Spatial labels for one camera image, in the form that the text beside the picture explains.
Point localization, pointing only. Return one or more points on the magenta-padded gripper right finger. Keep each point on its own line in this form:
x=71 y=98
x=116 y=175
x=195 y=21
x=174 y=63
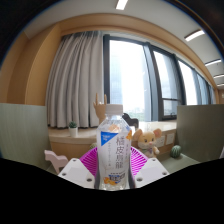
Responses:
x=150 y=171

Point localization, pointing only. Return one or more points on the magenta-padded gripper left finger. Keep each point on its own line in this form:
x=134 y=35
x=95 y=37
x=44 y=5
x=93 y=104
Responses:
x=75 y=171

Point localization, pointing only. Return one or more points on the clear plastic drink bottle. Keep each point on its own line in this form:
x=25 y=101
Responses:
x=113 y=150

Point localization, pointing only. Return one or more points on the pink toy horse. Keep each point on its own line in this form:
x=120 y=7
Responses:
x=57 y=160

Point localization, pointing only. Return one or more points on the beige plush mouse toy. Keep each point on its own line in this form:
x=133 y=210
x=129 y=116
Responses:
x=147 y=143

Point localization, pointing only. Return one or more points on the round green cactus ornament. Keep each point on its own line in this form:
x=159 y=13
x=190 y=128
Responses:
x=176 y=151

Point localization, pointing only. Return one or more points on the small plant in white pot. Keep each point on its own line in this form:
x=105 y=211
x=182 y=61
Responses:
x=73 y=130

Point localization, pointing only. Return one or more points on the grey desk partition panel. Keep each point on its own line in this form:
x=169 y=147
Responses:
x=23 y=133
x=200 y=130

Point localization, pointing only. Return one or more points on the wooden hand model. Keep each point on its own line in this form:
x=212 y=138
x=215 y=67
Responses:
x=100 y=111

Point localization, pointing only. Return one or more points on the grey pleated curtain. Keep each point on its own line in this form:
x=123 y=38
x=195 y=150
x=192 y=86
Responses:
x=75 y=80

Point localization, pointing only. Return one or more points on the dark-framed window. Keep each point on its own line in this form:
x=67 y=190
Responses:
x=126 y=76

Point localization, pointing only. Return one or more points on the white wall socket plate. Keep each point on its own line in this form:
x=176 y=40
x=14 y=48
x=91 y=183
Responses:
x=160 y=141
x=170 y=139

